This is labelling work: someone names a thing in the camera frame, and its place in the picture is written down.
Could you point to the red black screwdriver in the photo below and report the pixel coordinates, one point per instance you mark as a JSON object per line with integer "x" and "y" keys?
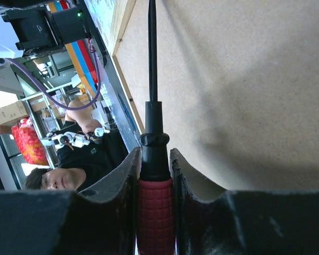
{"x": 155, "y": 227}

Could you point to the wooden picture frame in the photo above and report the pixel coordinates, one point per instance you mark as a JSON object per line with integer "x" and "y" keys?
{"x": 239, "y": 83}

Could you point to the floral patterned table mat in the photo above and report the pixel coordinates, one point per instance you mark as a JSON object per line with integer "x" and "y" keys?
{"x": 102, "y": 14}

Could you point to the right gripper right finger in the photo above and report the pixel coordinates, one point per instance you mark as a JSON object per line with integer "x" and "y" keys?
{"x": 213, "y": 220}

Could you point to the red patterned bag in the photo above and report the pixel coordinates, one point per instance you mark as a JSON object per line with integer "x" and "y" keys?
{"x": 28, "y": 142}

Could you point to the white teleoperation leader device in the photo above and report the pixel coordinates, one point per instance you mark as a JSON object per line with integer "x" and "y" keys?
{"x": 65, "y": 138}

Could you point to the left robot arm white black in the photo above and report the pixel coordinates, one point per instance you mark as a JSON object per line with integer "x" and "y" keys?
{"x": 37, "y": 32}

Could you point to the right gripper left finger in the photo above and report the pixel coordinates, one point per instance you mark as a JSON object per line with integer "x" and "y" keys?
{"x": 98, "y": 220}

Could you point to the person in black shirt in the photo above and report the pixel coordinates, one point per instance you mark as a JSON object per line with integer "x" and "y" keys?
{"x": 79, "y": 168}

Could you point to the cardboard box background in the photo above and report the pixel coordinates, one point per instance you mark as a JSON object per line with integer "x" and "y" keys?
{"x": 12, "y": 113}

